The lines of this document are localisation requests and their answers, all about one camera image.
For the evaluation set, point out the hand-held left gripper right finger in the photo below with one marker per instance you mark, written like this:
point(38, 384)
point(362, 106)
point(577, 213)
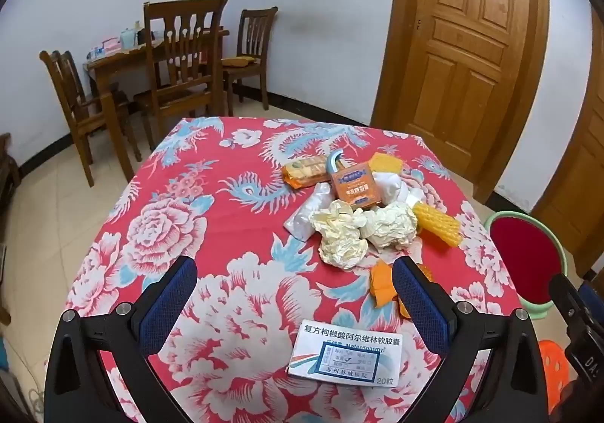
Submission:
point(420, 305)

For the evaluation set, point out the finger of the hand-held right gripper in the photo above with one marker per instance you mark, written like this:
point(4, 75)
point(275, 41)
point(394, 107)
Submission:
point(564, 295)

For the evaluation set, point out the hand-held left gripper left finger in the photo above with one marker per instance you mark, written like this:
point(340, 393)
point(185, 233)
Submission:
point(172, 295)

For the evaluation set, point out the orange peel piece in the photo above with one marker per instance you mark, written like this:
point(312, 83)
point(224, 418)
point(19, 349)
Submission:
point(427, 272)
point(382, 284)

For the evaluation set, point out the red bin with green rim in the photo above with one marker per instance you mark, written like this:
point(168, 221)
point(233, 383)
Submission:
point(524, 262)

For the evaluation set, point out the yellow foam fruit net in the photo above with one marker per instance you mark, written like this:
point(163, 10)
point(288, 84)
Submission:
point(436, 225)

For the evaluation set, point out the paper ball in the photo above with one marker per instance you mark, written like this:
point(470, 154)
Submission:
point(339, 239)
point(391, 227)

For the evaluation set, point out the white medicine box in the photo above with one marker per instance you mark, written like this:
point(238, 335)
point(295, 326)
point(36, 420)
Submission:
point(339, 333)

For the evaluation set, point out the white plastic bag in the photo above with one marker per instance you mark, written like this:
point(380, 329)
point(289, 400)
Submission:
point(306, 215)
point(396, 187)

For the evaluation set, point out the small orange box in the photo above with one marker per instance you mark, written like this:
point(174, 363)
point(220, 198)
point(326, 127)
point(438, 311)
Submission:
point(356, 189)

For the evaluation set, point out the yellow sponge piece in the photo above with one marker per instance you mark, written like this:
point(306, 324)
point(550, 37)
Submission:
point(384, 163)

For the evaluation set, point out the blue curved plastic piece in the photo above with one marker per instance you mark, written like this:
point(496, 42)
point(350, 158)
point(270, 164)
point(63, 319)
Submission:
point(330, 161)

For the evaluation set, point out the orange noodle snack packet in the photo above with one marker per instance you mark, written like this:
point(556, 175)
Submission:
point(306, 170)

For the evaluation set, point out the orange plastic stool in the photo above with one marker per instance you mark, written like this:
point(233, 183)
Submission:
point(554, 366)

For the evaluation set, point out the red floral tablecloth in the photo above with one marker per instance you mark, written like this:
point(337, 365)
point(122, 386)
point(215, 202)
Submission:
point(236, 262)

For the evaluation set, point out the wooden panel door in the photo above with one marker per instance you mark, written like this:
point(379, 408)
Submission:
point(462, 50)
point(590, 168)

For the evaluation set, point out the wooden dining chair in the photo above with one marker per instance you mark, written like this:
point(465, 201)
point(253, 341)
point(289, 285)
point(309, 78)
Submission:
point(89, 107)
point(255, 31)
point(184, 27)

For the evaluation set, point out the dark wooden furniture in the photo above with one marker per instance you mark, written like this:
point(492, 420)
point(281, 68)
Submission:
point(7, 168)

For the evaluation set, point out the wooden dining table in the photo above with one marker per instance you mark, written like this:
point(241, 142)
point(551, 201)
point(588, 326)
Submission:
point(122, 62)

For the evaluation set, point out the yellow seat cushion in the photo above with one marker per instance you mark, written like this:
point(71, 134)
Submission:
point(238, 61)

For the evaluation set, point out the blue white packet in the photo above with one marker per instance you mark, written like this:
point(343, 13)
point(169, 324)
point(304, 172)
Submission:
point(96, 53)

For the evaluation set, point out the pink box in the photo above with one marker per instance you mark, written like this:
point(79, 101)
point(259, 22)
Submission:
point(111, 48)

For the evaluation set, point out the pale green jar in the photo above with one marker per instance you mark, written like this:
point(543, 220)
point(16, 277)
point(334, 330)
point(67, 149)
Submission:
point(128, 38)

